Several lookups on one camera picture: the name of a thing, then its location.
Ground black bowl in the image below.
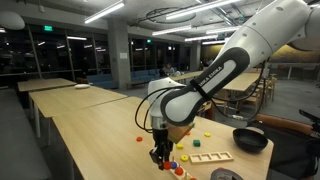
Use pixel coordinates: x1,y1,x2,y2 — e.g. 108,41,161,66
232,128,270,155

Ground wooden slotted tray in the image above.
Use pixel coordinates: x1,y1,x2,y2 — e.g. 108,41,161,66
188,151,235,165

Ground ceiling light strip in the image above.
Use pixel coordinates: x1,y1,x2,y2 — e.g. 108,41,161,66
83,0,126,25
165,0,242,21
151,24,193,37

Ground long black arm cable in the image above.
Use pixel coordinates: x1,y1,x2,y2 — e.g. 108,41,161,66
213,59,268,122

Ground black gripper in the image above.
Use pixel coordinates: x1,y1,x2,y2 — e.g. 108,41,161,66
148,128,175,168

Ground white plate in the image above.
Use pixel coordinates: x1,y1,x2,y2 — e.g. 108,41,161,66
73,83,91,90

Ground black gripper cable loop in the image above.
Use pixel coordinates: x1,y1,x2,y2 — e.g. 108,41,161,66
134,86,188,135

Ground wooden dining table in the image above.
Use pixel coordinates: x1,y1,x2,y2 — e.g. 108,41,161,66
168,70,205,84
222,72,263,93

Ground wooden side table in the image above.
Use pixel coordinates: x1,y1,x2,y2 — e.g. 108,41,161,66
17,77,78,109
28,85,128,147

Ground blue sofa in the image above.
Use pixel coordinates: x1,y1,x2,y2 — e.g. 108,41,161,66
130,68,162,83
85,73,120,90

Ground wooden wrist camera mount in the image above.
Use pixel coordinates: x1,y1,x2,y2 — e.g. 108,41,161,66
166,122,196,145

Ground grey round container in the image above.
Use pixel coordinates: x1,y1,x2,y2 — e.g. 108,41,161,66
210,167,245,180

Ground brown leather chair back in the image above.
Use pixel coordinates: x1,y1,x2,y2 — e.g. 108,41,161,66
254,113,316,136

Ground white globe pendant lamp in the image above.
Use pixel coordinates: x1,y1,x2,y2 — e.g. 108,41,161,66
0,10,26,31

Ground wooden peg base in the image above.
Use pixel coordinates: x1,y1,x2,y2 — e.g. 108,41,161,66
168,164,201,180

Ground seated person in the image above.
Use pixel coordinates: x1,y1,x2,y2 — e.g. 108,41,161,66
163,63,177,77

